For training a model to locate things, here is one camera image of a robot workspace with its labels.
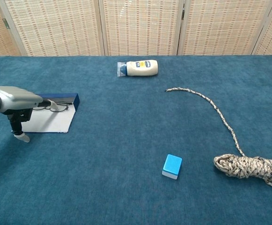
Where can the white mayonnaise squeeze bottle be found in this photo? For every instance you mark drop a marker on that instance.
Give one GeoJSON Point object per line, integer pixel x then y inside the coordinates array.
{"type": "Point", "coordinates": [142, 69]}

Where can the blue glasses case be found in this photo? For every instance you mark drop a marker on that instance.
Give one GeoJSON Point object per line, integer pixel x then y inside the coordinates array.
{"type": "Point", "coordinates": [51, 122]}

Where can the blue and white block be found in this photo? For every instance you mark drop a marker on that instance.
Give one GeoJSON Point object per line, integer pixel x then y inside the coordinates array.
{"type": "Point", "coordinates": [172, 164]}

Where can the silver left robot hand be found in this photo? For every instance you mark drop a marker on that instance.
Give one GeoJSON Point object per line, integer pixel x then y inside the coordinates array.
{"type": "Point", "coordinates": [14, 98]}

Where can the woven bamboo folding screen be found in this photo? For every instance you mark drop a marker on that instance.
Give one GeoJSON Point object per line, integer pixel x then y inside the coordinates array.
{"type": "Point", "coordinates": [140, 28]}

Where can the dark-framed eyeglasses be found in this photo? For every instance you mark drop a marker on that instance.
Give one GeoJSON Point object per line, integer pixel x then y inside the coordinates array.
{"type": "Point", "coordinates": [64, 109]}

